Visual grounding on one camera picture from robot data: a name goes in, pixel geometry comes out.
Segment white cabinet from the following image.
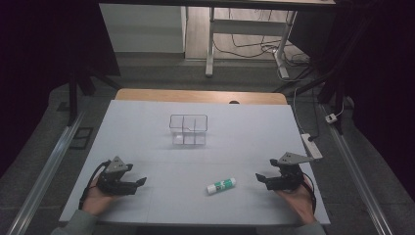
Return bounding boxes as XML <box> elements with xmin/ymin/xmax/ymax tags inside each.
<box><xmin>99</xmin><ymin>3</ymin><xmax>188</xmax><ymax>54</ymax></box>

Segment white power cable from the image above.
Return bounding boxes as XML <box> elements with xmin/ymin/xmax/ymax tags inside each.
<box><xmin>292</xmin><ymin>85</ymin><xmax>309</xmax><ymax>135</ymax></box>

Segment wooden table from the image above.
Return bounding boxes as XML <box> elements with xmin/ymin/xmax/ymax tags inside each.
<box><xmin>114</xmin><ymin>88</ymin><xmax>289</xmax><ymax>106</ymax></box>

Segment white desk frame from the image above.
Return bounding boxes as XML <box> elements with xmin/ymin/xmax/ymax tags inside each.
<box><xmin>205</xmin><ymin>6</ymin><xmax>299</xmax><ymax>80</ymax></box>

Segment black floor cables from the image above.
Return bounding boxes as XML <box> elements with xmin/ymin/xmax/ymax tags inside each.
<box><xmin>213</xmin><ymin>8</ymin><xmax>311</xmax><ymax>67</ymax></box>

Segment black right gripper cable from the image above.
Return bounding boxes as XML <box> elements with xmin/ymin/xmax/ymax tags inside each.
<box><xmin>301</xmin><ymin>171</ymin><xmax>318</xmax><ymax>215</ymax></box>

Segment white table cover sheet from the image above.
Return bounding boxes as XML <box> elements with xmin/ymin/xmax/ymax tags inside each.
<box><xmin>58</xmin><ymin>99</ymin><xmax>331</xmax><ymax>227</ymax></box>

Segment black metal stand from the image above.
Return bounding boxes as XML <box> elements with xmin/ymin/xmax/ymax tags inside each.
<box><xmin>66</xmin><ymin>62</ymin><xmax>122</xmax><ymax>127</ymax></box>
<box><xmin>273</xmin><ymin>19</ymin><xmax>373</xmax><ymax>135</ymax></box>

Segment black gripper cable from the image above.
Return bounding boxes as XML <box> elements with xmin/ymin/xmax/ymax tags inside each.
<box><xmin>77</xmin><ymin>159</ymin><xmax>113</xmax><ymax>211</ymax></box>
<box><xmin>301</xmin><ymin>171</ymin><xmax>318</xmax><ymax>215</ymax></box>

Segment person's left hand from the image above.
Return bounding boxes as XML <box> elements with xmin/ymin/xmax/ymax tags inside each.
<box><xmin>81</xmin><ymin>186</ymin><xmax>124</xmax><ymax>217</ymax></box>

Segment person's right hand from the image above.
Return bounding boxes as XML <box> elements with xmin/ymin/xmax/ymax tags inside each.
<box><xmin>276</xmin><ymin>183</ymin><xmax>317</xmax><ymax>226</ymax></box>

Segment clear plastic compartment box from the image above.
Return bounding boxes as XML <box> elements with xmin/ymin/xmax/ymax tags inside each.
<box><xmin>168</xmin><ymin>114</ymin><xmax>209</xmax><ymax>147</ymax></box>

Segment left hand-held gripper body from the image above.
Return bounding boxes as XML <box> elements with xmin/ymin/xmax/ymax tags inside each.
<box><xmin>96</xmin><ymin>156</ymin><xmax>138</xmax><ymax>197</ymax></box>

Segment green and white glue stick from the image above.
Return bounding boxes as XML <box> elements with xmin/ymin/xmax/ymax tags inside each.
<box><xmin>206</xmin><ymin>177</ymin><xmax>237</xmax><ymax>196</ymax></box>

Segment white power strip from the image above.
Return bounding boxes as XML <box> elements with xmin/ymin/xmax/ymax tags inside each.
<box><xmin>300</xmin><ymin>132</ymin><xmax>324</xmax><ymax>161</ymax></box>

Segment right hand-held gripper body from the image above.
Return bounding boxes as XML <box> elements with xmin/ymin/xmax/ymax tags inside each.
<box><xmin>265</xmin><ymin>151</ymin><xmax>316</xmax><ymax>192</ymax></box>

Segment black floor frame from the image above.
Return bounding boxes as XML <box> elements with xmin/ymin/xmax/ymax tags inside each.
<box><xmin>69</xmin><ymin>126</ymin><xmax>95</xmax><ymax>151</ymax></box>

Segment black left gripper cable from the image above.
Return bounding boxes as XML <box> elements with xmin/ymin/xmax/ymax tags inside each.
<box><xmin>77</xmin><ymin>159</ymin><xmax>113</xmax><ymax>211</ymax></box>

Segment aluminium floor rail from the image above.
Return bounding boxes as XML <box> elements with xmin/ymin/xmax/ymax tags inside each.
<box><xmin>5</xmin><ymin>110</ymin><xmax>86</xmax><ymax>235</ymax></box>
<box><xmin>320</xmin><ymin>103</ymin><xmax>394</xmax><ymax>235</ymax></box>

